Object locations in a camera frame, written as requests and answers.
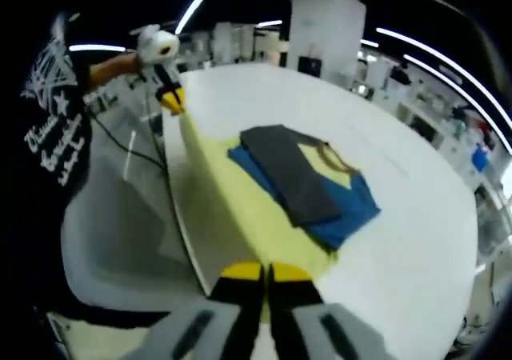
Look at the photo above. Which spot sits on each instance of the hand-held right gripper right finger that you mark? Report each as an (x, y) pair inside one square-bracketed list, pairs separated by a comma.
[(300, 320)]

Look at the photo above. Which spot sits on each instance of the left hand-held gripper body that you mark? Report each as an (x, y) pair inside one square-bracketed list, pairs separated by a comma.
[(154, 46)]

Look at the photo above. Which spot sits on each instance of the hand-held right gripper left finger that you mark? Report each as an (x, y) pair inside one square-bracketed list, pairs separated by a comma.
[(224, 320)]

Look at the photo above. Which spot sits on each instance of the yellow blue grey garment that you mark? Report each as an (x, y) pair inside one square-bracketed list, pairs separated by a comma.
[(288, 176)]

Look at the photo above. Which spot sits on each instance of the short ceiling light strip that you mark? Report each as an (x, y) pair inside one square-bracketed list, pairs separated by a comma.
[(189, 15), (269, 23), (96, 48)]

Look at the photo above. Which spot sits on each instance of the white pillar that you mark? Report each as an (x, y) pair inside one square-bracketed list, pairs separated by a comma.
[(326, 32)]

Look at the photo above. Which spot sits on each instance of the blue bin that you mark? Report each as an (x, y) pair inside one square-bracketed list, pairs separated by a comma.
[(481, 159)]

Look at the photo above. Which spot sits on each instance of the long ceiling light strip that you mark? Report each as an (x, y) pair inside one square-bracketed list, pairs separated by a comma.
[(452, 66), (452, 86)]

